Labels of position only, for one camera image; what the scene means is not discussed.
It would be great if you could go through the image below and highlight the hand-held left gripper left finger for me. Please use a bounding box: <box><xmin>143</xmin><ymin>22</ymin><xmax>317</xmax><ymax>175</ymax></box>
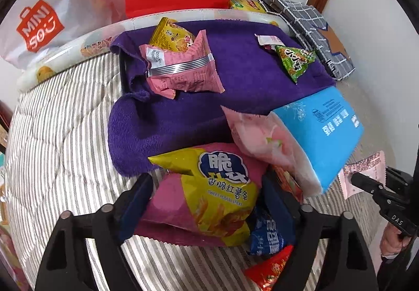
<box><xmin>34</xmin><ymin>173</ymin><xmax>154</xmax><ymax>291</ymax></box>

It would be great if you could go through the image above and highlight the striped quilted mattress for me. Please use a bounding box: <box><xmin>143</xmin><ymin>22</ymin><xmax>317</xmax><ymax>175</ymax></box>
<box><xmin>7</xmin><ymin>45</ymin><xmax>387</xmax><ymax>291</ymax></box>

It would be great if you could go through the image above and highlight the patterned paper roll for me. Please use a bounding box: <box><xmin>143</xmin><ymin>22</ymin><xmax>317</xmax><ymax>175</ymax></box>
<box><xmin>16</xmin><ymin>8</ymin><xmax>282</xmax><ymax>92</ymax></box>

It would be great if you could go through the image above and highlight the small yellow snack packet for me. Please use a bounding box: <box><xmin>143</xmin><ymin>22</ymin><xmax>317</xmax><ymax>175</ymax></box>
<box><xmin>150</xmin><ymin>17</ymin><xmax>196</xmax><ymax>53</ymax></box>

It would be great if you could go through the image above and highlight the grey checked cloth with star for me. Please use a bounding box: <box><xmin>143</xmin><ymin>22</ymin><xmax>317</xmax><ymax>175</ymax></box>
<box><xmin>253</xmin><ymin>0</ymin><xmax>356</xmax><ymax>82</ymax></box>

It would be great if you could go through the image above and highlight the pink and yellow chips bag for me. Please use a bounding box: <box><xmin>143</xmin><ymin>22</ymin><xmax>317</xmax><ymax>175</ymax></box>
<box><xmin>134</xmin><ymin>143</ymin><xmax>266</xmax><ymax>247</ymax></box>

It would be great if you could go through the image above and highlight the pink blanket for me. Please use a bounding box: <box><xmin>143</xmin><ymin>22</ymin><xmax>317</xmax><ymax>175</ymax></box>
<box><xmin>0</xmin><ymin>226</ymin><xmax>25</xmax><ymax>291</ymax></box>

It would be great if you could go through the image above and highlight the pink silver-striped snack packet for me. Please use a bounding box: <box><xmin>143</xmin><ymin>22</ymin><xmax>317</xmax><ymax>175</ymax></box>
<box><xmin>138</xmin><ymin>30</ymin><xmax>226</xmax><ymax>100</ymax></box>

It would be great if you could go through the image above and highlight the pale pink snack packet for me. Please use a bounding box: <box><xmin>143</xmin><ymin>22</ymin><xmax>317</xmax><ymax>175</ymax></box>
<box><xmin>339</xmin><ymin>151</ymin><xmax>387</xmax><ymax>198</ymax></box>

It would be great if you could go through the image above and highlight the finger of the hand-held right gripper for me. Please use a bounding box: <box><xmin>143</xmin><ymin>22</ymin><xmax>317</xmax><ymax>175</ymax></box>
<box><xmin>385</xmin><ymin>166</ymin><xmax>414</xmax><ymax>195</ymax></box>
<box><xmin>350</xmin><ymin>172</ymin><xmax>388</xmax><ymax>196</ymax></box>

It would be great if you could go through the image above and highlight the purple towel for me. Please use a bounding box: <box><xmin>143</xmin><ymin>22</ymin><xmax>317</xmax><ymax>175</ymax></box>
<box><xmin>108</xmin><ymin>20</ymin><xmax>337</xmax><ymax>177</ymax></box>

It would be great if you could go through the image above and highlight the person's right hand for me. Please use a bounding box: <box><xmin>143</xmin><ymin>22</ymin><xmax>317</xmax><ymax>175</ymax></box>
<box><xmin>380</xmin><ymin>222</ymin><xmax>410</xmax><ymax>259</ymax></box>

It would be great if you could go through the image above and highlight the large yellow chips bag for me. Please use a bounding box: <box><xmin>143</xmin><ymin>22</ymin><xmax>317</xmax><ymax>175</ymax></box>
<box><xmin>228</xmin><ymin>0</ymin><xmax>267</xmax><ymax>14</ymax></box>

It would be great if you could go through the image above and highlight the green triangular snack packet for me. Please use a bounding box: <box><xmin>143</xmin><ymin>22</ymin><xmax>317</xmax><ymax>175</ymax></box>
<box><xmin>274</xmin><ymin>45</ymin><xmax>316</xmax><ymax>84</ymax></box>

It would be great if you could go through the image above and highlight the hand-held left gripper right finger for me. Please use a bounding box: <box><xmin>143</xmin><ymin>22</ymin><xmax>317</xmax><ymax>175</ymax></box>
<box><xmin>262</xmin><ymin>170</ymin><xmax>382</xmax><ymax>291</ymax></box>

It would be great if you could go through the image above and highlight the blue snack packet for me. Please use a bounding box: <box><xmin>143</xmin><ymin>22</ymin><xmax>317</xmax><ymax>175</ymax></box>
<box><xmin>247</xmin><ymin>206</ymin><xmax>297</xmax><ymax>256</ymax></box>

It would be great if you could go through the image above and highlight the red snack packet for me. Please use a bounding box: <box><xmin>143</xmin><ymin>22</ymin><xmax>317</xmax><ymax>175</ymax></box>
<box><xmin>244</xmin><ymin>244</ymin><xmax>295</xmax><ymax>291</ymax></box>
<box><xmin>273</xmin><ymin>165</ymin><xmax>305</xmax><ymax>204</ymax></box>

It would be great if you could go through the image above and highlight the light pink snack packet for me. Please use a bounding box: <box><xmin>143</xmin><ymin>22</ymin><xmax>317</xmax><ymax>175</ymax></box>
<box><xmin>221</xmin><ymin>106</ymin><xmax>319</xmax><ymax>196</ymax></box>

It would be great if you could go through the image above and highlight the blue tissue pack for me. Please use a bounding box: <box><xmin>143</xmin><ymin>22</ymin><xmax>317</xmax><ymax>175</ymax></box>
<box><xmin>270</xmin><ymin>86</ymin><xmax>365</xmax><ymax>194</ymax></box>

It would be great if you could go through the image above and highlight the small white red packet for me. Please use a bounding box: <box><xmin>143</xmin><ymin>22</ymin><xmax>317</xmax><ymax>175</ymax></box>
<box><xmin>255</xmin><ymin>34</ymin><xmax>286</xmax><ymax>52</ymax></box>

